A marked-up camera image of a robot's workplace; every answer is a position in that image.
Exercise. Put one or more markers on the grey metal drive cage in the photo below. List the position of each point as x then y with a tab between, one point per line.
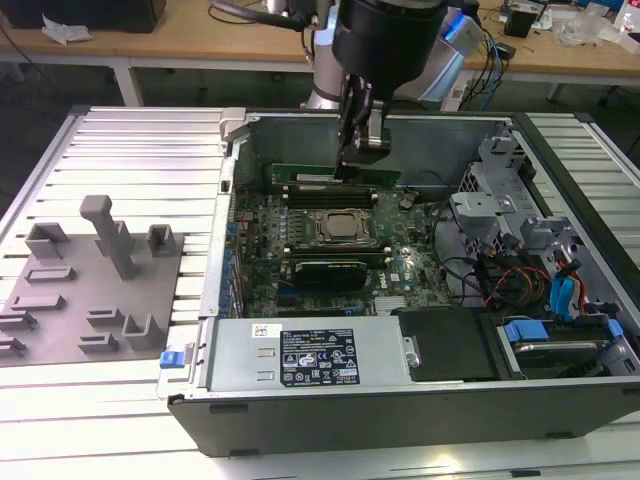
492	205

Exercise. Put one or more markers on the silver power supply unit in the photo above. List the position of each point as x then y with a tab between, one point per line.
240	360

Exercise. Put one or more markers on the wooden desk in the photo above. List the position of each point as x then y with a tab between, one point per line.
175	42

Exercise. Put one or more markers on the black drive bay cover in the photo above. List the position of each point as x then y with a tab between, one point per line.
445	345

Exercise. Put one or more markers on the black open PC case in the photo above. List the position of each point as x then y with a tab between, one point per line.
400	425

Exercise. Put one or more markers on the silver chipset heatsink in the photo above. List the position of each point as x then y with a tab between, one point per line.
390	306

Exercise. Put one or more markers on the silver CPU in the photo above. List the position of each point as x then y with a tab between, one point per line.
341	225

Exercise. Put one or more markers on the black graphics card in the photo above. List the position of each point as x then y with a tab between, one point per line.
330	277

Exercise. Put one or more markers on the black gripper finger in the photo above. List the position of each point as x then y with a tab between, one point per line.
349	125
366	112

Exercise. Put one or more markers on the green RAM stick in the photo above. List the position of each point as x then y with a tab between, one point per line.
350	189
380	177

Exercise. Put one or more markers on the blue case latch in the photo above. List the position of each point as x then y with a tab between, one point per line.
170	360

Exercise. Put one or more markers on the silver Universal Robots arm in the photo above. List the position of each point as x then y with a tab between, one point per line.
325	65

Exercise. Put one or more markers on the black power supply label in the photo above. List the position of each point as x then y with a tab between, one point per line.
320	357

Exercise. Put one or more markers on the green motherboard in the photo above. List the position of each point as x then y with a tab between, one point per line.
425	280

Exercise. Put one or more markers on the round coin battery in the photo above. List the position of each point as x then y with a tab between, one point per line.
406	202

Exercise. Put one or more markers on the crumpled white paper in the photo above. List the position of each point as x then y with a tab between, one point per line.
65	30

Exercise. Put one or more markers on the disk drive with blue carrier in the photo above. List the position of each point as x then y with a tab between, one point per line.
545	350

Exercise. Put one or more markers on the clear plastic bags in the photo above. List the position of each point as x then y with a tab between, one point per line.
595	27

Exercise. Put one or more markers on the grey parts rack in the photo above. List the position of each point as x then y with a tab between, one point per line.
100	290

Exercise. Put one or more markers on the CPU socket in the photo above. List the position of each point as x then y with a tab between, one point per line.
314	235

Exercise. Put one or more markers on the small silver wrist camera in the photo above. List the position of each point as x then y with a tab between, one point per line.
380	132

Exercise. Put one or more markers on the black RAM slot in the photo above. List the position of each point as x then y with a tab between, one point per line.
332	204
335	248
340	256
332	196

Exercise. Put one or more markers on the small black box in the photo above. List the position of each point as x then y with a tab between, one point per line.
520	22

